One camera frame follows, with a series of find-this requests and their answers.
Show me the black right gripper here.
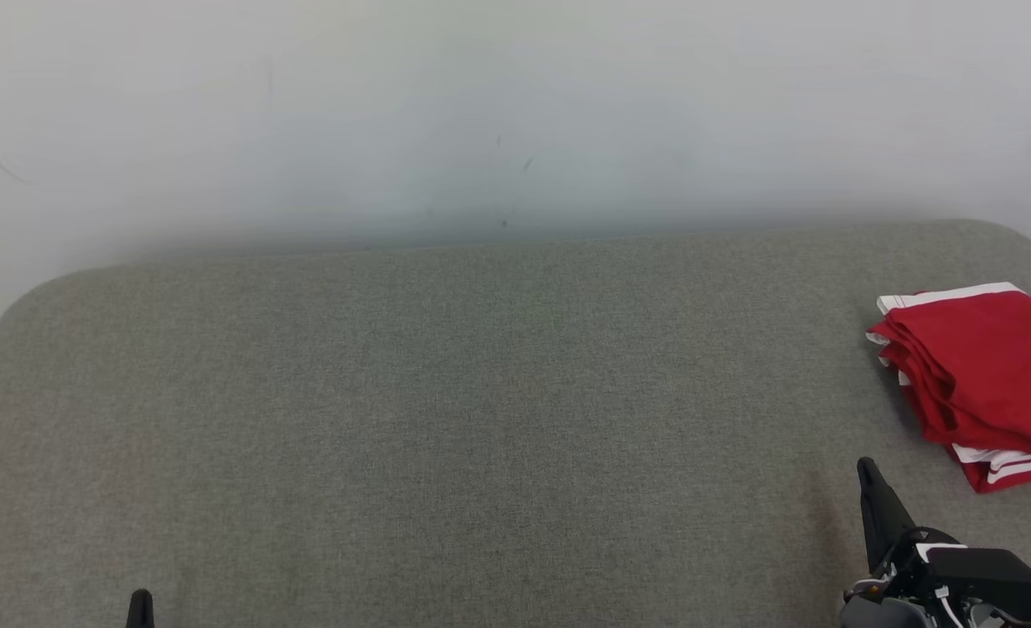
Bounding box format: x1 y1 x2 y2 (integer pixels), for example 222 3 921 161
857 457 1031 625

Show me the red basketball jersey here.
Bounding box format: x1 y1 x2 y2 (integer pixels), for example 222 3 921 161
896 371 1031 495

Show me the red shorts white stripe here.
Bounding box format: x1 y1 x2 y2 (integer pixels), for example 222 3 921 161
866 282 1031 461

